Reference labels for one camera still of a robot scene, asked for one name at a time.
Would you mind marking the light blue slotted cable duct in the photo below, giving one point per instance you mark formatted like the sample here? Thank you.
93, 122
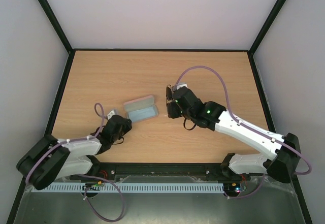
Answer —
131, 188

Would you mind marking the black sunglasses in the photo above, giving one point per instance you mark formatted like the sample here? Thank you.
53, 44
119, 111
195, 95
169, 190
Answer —
169, 99

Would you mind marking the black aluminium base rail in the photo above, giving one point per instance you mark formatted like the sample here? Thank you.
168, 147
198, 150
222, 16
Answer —
162, 169

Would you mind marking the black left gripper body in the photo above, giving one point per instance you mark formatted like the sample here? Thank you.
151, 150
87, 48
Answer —
126, 128

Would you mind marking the pink grey glasses case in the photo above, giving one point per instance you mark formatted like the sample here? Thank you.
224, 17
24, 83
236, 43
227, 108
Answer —
140, 103

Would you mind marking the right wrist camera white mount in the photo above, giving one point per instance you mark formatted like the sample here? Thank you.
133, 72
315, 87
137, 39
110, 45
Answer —
178, 86

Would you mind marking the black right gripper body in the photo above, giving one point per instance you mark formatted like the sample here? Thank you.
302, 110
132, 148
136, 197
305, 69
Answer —
174, 101

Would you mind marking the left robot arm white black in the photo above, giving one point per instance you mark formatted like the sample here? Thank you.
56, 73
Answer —
51, 158

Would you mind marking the light blue cleaning cloth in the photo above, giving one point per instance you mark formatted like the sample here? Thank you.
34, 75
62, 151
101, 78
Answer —
142, 114

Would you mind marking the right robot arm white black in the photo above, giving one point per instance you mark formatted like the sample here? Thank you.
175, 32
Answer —
277, 154

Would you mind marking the black frame post left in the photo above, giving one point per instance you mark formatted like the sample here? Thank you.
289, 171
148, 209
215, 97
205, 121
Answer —
56, 25

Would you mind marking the black frame post right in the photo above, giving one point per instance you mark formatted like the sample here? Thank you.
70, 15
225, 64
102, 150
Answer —
266, 25

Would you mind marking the black frame post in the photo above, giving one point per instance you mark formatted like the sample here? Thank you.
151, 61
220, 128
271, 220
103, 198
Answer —
266, 25
56, 25

